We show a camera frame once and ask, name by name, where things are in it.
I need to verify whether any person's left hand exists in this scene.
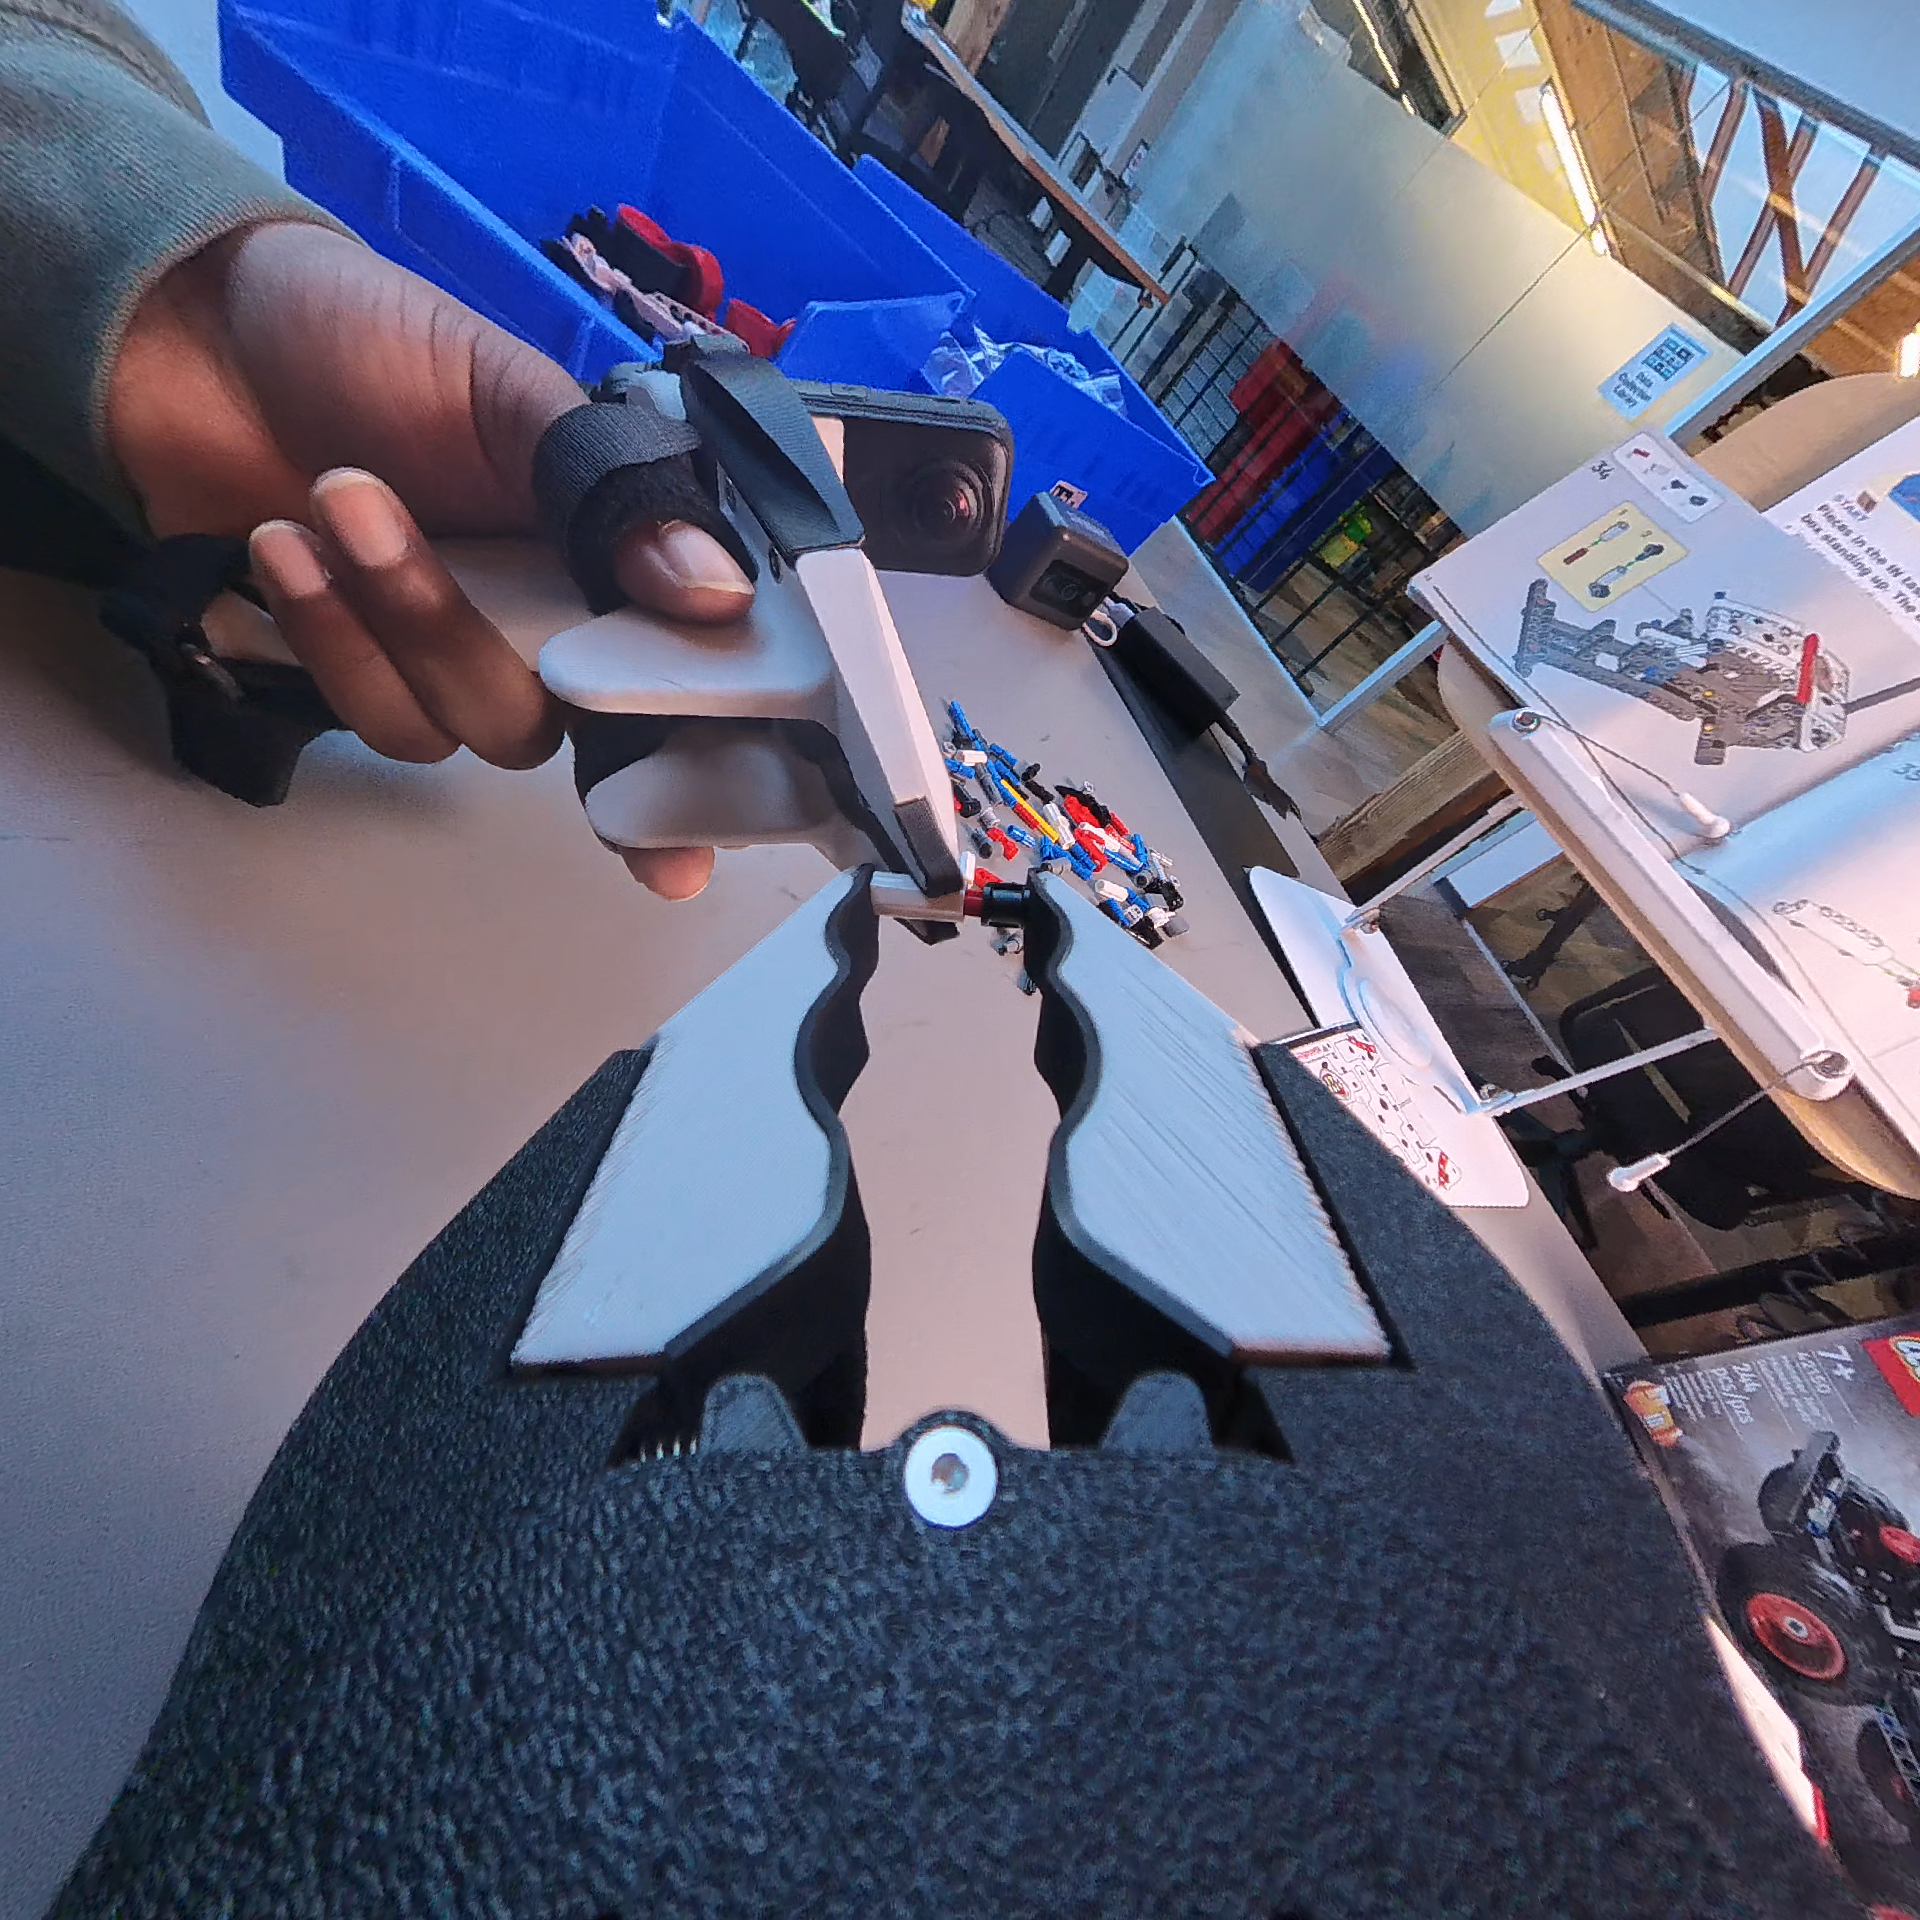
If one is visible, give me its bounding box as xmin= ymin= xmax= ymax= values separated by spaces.
xmin=110 ymin=222 xmax=760 ymax=906

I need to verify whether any small black camera device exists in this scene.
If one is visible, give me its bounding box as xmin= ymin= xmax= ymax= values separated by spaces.
xmin=987 ymin=492 xmax=1130 ymax=634

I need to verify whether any black flat box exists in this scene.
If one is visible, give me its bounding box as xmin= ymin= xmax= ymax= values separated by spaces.
xmin=1119 ymin=603 xmax=1251 ymax=737

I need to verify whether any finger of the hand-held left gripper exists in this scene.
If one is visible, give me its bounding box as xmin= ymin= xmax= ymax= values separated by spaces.
xmin=792 ymin=537 xmax=967 ymax=945

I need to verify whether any white book stand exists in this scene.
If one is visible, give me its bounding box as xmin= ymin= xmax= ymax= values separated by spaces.
xmin=1249 ymin=705 xmax=1863 ymax=1202

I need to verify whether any grey desk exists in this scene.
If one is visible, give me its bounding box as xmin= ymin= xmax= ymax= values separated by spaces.
xmin=0 ymin=510 xmax=1653 ymax=1920

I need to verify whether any blue paper sign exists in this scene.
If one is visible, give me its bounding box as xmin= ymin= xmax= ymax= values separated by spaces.
xmin=1598 ymin=323 xmax=1712 ymax=422

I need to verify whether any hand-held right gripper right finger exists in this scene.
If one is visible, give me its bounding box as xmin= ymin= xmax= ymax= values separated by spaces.
xmin=1026 ymin=870 xmax=1395 ymax=1446

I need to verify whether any white sticker sheet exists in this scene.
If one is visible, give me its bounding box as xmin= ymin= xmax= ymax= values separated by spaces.
xmin=1283 ymin=1023 xmax=1531 ymax=1211

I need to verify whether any stack of coloured crates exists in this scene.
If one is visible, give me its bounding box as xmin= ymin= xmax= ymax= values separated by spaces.
xmin=1184 ymin=342 xmax=1419 ymax=602

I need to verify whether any Lego instruction booklet on stand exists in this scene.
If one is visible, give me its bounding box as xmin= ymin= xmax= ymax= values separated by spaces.
xmin=1438 ymin=372 xmax=1920 ymax=1202

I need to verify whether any person's left forearm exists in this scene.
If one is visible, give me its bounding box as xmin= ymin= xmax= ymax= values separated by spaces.
xmin=0 ymin=0 xmax=355 ymax=527

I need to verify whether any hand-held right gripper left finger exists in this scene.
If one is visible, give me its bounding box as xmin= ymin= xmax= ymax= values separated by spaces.
xmin=510 ymin=866 xmax=883 ymax=1446

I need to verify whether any toy truck set box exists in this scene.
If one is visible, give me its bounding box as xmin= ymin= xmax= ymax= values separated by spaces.
xmin=1606 ymin=1318 xmax=1920 ymax=1907

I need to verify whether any pile of small building pieces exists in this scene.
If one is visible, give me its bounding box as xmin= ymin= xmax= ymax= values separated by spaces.
xmin=938 ymin=698 xmax=1192 ymax=999

